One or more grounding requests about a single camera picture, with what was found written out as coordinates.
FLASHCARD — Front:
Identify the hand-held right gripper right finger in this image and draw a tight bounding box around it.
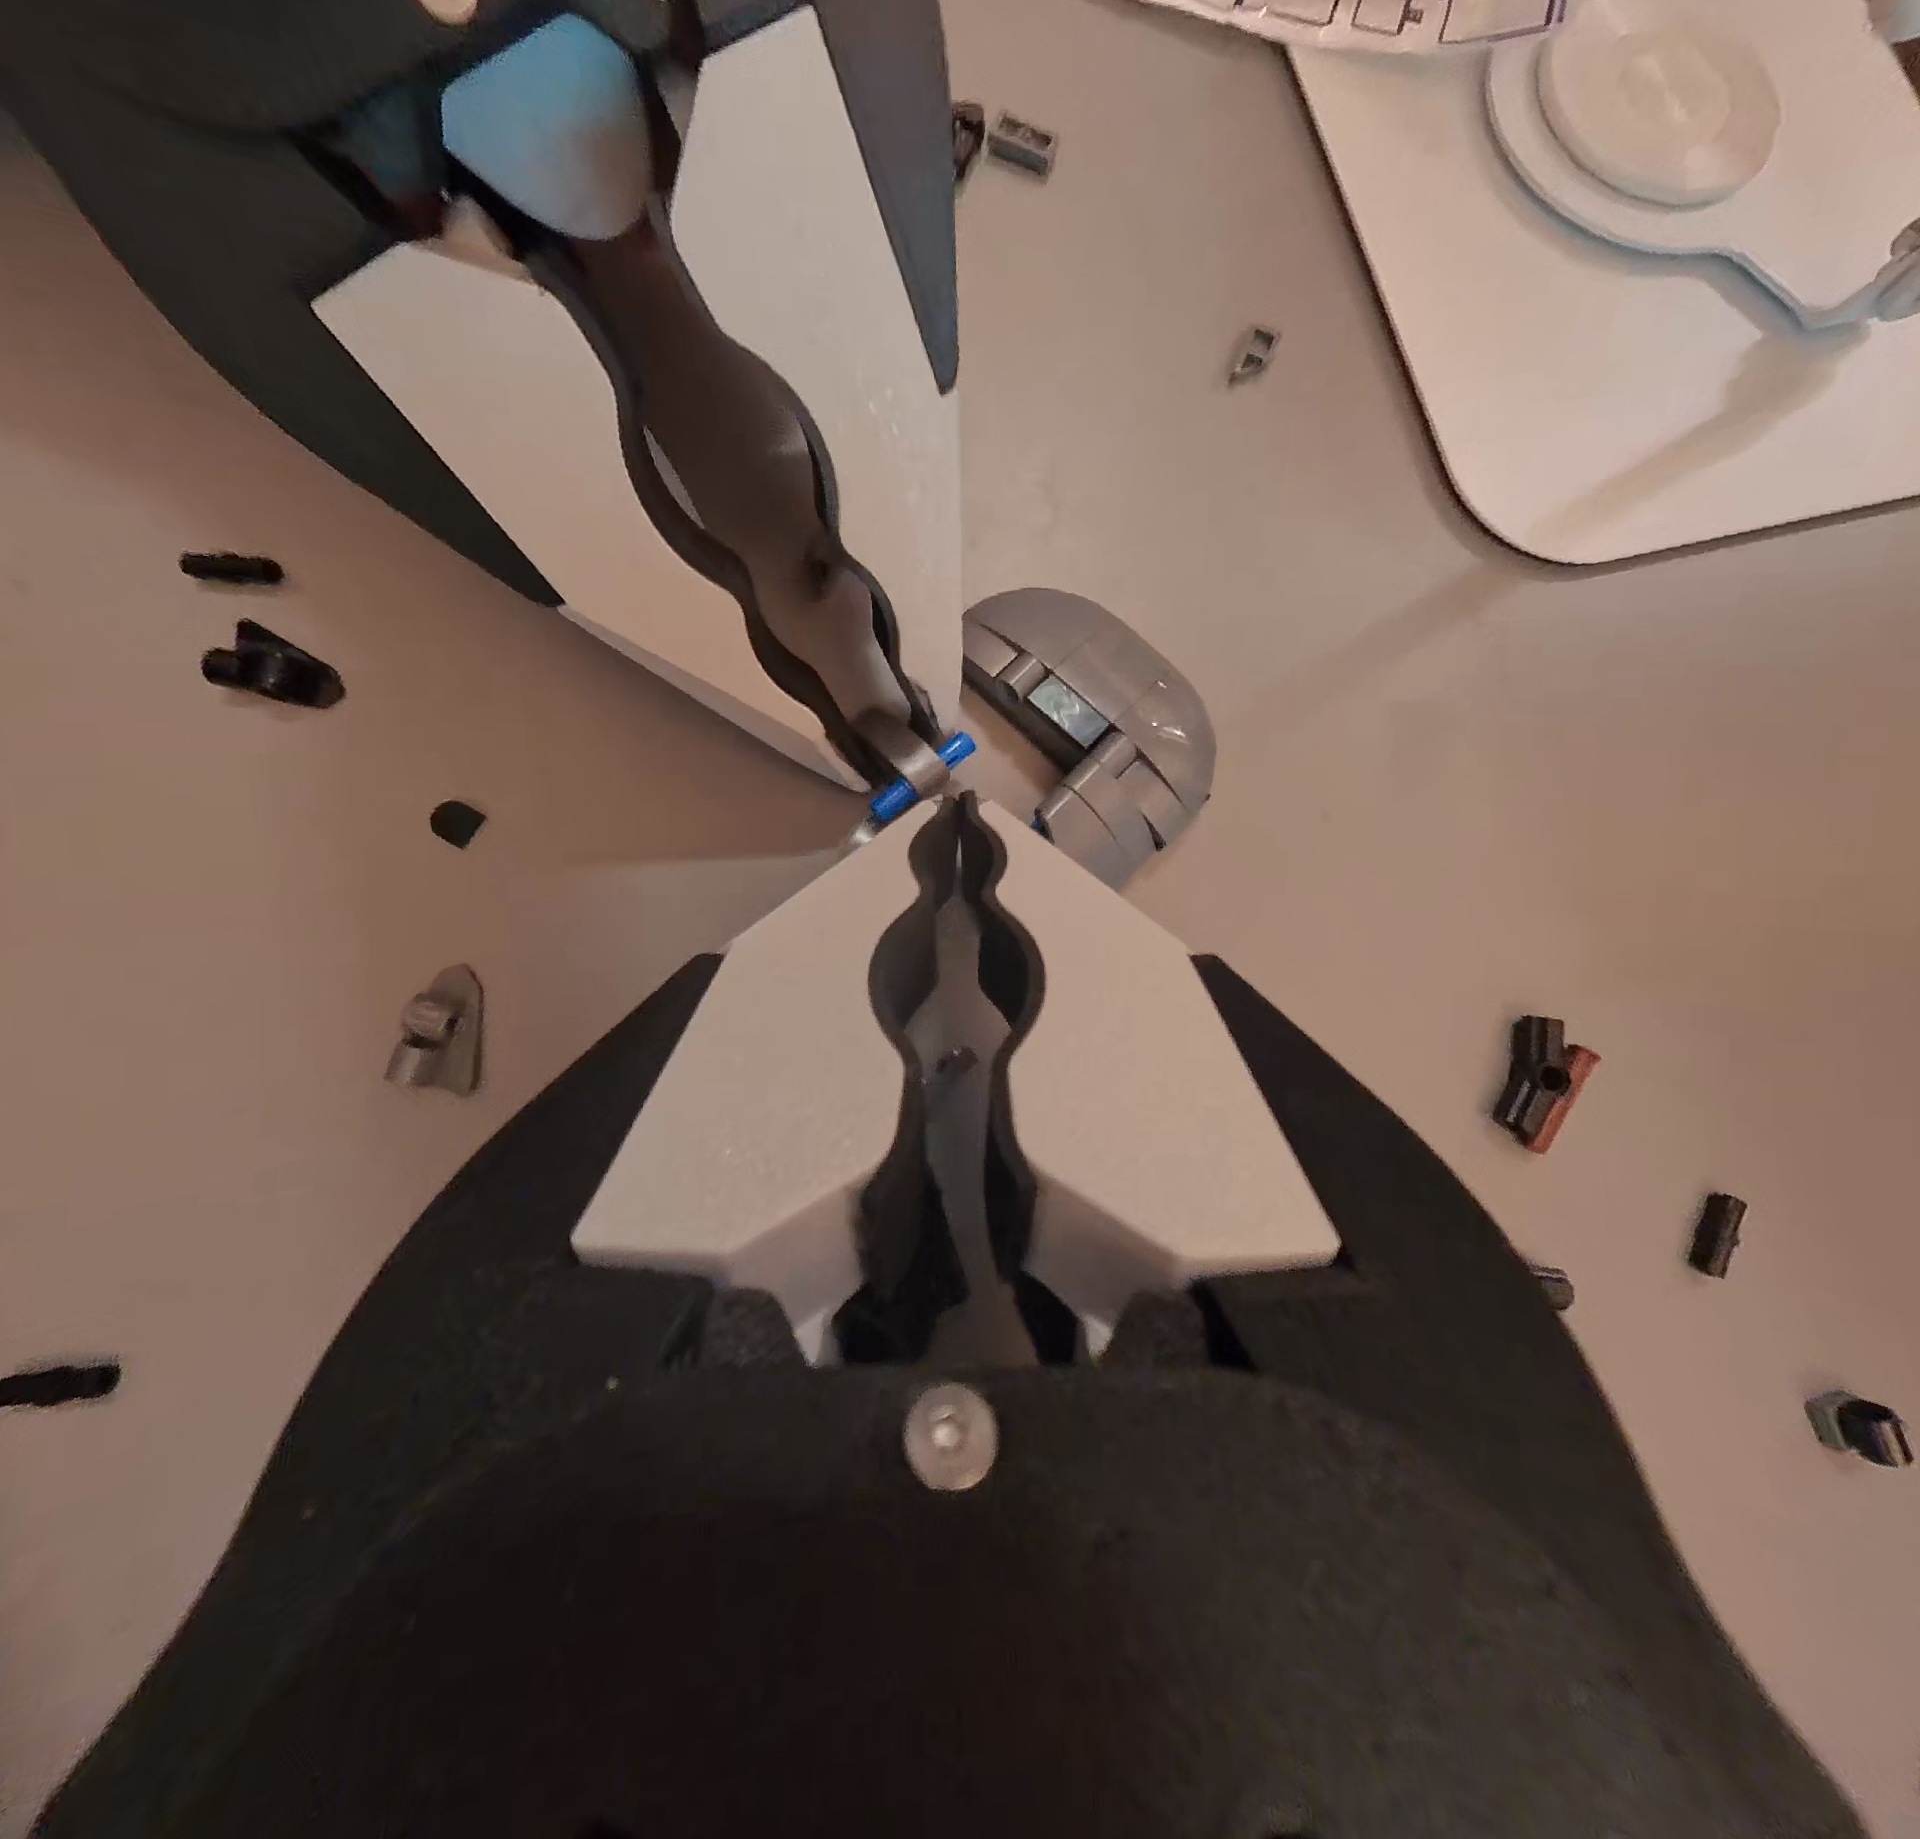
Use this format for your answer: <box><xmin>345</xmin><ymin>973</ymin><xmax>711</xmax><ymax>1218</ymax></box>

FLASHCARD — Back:
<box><xmin>961</xmin><ymin>794</ymin><xmax>1344</xmax><ymax>1362</ymax></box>

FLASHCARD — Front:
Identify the black and grey lego clip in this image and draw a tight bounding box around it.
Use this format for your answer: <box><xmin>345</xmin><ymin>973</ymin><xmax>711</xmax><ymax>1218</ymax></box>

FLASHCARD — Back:
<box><xmin>1803</xmin><ymin>1391</ymin><xmax>1915</xmax><ymax>1473</ymax></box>

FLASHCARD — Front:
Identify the white book stand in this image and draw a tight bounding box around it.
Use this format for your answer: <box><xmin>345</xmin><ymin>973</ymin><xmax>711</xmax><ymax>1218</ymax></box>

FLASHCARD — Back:
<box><xmin>1289</xmin><ymin>0</ymin><xmax>1920</xmax><ymax>567</ymax></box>

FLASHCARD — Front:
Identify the grey liftarm with blue pin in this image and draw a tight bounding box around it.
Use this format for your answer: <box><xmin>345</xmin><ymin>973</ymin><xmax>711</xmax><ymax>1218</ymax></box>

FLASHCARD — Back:
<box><xmin>858</xmin><ymin>711</ymin><xmax>979</xmax><ymax>832</ymax></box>

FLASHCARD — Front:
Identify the grey curved lego assembly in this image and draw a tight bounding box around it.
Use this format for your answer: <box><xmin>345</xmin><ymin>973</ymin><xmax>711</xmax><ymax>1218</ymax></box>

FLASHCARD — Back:
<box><xmin>961</xmin><ymin>584</ymin><xmax>1218</xmax><ymax>891</ymax></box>

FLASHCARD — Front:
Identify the black lego wedge piece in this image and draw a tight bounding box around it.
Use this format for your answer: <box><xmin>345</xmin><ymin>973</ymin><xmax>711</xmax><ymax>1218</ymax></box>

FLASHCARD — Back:
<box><xmin>202</xmin><ymin>617</ymin><xmax>347</xmax><ymax>713</ymax></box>

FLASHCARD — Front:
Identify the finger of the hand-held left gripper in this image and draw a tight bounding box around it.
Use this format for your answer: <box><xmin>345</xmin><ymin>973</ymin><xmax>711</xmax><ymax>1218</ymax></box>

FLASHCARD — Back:
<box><xmin>661</xmin><ymin>2</ymin><xmax>964</xmax><ymax>736</ymax></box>
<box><xmin>308</xmin><ymin>217</ymin><xmax>890</xmax><ymax>798</ymax></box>

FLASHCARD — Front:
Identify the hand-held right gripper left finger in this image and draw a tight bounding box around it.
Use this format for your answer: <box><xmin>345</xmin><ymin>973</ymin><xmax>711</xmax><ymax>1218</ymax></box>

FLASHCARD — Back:
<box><xmin>571</xmin><ymin>794</ymin><xmax>964</xmax><ymax>1364</ymax></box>

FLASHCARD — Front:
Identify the black and red lego connector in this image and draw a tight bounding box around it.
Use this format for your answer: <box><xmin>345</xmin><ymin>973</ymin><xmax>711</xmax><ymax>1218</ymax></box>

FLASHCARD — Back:
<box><xmin>1491</xmin><ymin>1015</ymin><xmax>1605</xmax><ymax>1151</ymax></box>

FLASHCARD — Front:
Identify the grey lego wedge piece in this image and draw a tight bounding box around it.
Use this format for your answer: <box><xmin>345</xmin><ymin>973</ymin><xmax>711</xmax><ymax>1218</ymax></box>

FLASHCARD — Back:
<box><xmin>384</xmin><ymin>961</ymin><xmax>489</xmax><ymax>1100</ymax></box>

